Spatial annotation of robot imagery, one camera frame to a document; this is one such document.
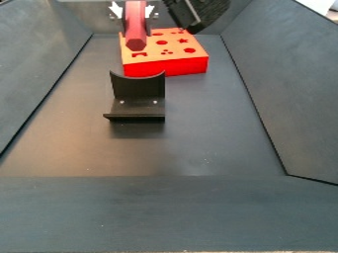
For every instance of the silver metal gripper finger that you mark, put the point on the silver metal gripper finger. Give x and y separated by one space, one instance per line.
117 8

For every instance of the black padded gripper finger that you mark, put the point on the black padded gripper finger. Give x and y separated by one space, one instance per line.
151 12

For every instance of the red hexagonal prism rod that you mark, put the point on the red hexagonal prism rod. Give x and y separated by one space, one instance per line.
135 32

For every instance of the red shape sorting block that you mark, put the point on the red shape sorting block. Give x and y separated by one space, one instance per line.
173 52

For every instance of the black curved holder stand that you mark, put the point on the black curved holder stand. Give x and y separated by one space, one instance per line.
139 98

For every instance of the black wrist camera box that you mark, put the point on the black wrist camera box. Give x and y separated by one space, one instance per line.
194 15

